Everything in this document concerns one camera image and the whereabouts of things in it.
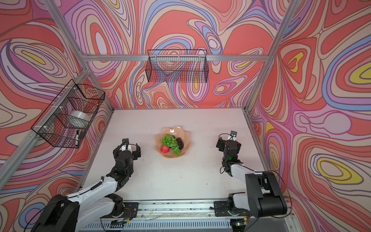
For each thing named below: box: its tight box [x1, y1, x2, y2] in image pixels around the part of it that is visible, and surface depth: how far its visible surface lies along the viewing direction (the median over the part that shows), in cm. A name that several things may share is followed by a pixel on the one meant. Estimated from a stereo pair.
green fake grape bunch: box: [161, 134, 181, 156], surface depth 91 cm
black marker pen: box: [75, 130, 79, 147], surface depth 74 cm
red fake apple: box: [160, 145, 170, 154], surface depth 92 cm
